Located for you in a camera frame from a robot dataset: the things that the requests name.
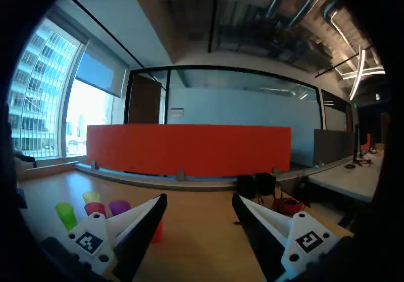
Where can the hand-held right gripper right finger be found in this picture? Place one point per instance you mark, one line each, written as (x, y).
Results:
(285, 228)

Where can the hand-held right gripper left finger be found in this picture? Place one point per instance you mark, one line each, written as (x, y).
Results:
(104, 231)

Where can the pink plastic cup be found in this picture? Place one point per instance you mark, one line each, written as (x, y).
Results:
(94, 208)

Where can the purple plastic cup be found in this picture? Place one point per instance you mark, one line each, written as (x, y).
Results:
(119, 207)

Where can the yellow plastic cup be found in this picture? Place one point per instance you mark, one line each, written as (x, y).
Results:
(91, 197)

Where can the green plastic cup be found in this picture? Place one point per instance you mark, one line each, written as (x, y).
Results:
(67, 215)

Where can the black box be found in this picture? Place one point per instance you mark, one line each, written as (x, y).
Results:
(257, 184)

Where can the red plastic cup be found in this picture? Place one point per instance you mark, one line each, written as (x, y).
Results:
(157, 231)

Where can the white desk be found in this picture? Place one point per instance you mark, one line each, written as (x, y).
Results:
(347, 178)

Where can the grey desk screen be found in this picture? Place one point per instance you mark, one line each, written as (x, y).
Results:
(333, 146)

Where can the black monitor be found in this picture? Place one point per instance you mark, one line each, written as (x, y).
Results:
(356, 146)

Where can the red desk screen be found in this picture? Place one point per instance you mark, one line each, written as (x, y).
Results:
(189, 149)

